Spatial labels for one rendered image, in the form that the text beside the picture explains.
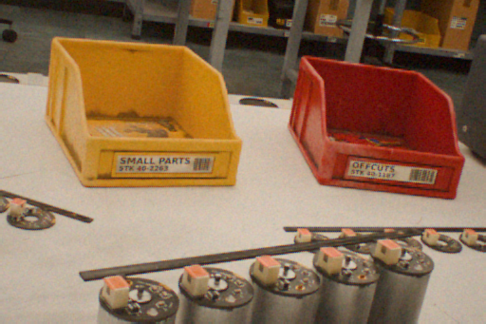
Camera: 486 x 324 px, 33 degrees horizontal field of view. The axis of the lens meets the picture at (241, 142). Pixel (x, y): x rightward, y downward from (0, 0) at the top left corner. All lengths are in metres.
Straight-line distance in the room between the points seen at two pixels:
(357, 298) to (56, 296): 0.14
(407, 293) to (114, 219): 0.19
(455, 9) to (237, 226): 4.41
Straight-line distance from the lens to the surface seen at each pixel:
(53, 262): 0.41
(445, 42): 4.87
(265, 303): 0.29
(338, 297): 0.30
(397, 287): 0.32
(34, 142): 0.55
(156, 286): 0.27
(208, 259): 0.29
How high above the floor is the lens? 0.94
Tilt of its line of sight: 19 degrees down
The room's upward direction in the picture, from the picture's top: 10 degrees clockwise
